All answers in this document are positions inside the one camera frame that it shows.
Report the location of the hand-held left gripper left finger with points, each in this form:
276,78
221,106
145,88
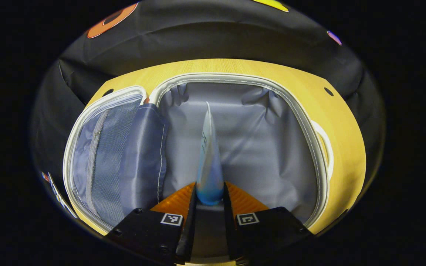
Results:
189,221

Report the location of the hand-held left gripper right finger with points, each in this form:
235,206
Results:
229,221

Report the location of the clear blue skin care tube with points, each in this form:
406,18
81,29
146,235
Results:
209,170

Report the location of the white suitcase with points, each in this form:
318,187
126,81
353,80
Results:
257,147

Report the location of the white printed panel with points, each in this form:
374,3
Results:
59,195

